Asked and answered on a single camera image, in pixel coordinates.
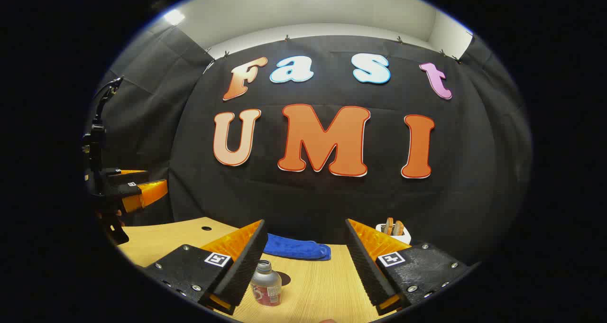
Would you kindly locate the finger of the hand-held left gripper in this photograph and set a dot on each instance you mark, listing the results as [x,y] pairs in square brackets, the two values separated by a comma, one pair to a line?
[125,174]
[142,193]

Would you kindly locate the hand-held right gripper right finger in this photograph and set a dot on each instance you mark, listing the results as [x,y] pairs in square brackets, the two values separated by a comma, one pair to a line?
[365,266]

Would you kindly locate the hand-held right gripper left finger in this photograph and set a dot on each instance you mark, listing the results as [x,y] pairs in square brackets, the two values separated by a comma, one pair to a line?
[246,271]

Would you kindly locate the silver water bottle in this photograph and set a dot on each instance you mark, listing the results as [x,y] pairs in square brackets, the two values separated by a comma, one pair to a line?
[266,287]

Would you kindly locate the round dark brown coaster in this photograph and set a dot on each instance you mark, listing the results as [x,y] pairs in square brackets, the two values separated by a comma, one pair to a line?
[286,279]

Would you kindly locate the toast bread slice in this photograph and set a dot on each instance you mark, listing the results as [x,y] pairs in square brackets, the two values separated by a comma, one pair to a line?
[399,228]
[389,226]

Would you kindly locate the white toaster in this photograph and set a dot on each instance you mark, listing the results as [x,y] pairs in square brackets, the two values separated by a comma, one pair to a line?
[403,237]

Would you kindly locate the blue folded towel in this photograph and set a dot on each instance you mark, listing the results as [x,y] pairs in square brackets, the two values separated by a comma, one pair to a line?
[296,248]

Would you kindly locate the black backdrop cloth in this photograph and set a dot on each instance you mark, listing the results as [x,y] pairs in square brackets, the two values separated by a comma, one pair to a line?
[308,204]

